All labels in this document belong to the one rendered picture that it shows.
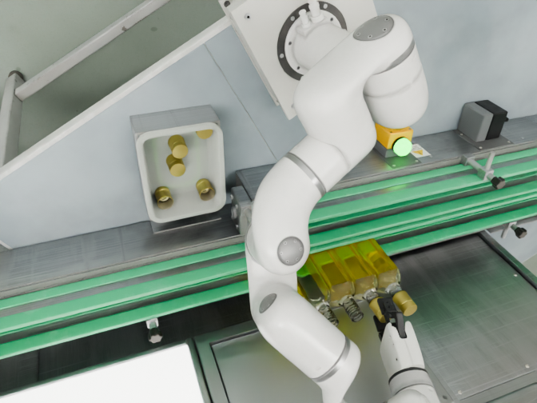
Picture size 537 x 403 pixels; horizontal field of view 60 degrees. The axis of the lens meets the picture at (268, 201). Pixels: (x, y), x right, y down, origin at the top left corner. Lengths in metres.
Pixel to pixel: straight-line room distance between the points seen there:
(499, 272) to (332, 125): 0.93
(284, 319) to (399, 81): 0.37
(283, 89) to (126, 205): 0.45
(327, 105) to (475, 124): 0.78
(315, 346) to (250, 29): 0.56
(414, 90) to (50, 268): 0.80
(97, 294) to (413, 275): 0.83
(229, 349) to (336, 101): 0.66
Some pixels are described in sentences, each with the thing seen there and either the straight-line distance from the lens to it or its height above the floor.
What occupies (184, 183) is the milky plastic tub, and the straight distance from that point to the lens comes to 1.09.
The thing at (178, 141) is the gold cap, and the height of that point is 0.80.
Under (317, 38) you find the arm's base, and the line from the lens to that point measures 0.89.
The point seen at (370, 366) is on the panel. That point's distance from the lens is 1.11.
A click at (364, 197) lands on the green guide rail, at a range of 1.10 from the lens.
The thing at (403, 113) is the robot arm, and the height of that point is 1.13.
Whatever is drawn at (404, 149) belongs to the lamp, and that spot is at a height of 0.85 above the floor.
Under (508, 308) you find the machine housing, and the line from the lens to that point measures 1.38.
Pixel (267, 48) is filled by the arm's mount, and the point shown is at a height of 0.83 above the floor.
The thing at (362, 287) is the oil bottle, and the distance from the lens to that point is 1.05.
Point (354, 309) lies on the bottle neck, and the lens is 1.01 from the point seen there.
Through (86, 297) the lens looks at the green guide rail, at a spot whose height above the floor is 0.94.
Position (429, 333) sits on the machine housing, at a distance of 1.25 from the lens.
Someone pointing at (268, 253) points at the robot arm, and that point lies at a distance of 0.63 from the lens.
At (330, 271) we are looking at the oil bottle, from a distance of 1.06.
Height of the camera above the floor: 1.66
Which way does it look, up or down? 48 degrees down
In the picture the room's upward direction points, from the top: 149 degrees clockwise
